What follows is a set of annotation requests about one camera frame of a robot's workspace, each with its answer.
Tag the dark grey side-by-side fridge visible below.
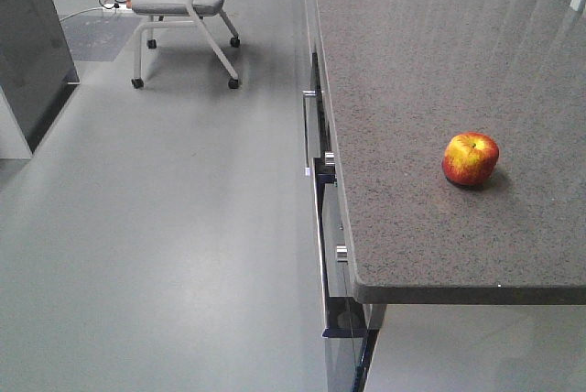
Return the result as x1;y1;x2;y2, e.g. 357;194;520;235
1;0;80;159

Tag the grey stone kitchen counter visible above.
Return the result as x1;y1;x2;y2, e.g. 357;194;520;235
316;0;585;305

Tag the silver oven door handle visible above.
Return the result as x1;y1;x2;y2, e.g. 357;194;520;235
302;90;316;177

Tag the white power strip with cables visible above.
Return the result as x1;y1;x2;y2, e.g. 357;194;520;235
59;0;132;22

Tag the red yellow apple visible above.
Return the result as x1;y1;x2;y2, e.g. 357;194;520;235
441;132;500;186

